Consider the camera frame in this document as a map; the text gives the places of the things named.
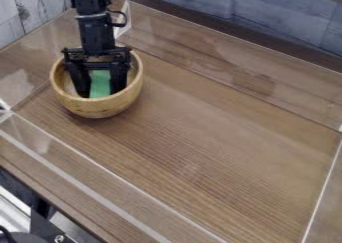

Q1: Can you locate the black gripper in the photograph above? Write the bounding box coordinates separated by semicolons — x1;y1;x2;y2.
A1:
63;0;131;98

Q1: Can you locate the green rectangular block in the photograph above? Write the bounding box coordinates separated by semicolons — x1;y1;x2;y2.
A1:
90;70;111;98

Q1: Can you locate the wooden bowl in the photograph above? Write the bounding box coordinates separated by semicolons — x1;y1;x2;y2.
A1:
50;52;145;119

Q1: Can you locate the clear acrylic corner bracket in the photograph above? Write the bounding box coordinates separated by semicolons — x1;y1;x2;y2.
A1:
113;1;133;38

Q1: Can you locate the clear acrylic tray wall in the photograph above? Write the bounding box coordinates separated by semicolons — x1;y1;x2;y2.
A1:
0;5;342;243

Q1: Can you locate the black metal clamp bracket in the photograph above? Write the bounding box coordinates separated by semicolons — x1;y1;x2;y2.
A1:
30;210;74;243

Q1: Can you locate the black cable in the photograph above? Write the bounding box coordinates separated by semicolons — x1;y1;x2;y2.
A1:
0;224;19;243

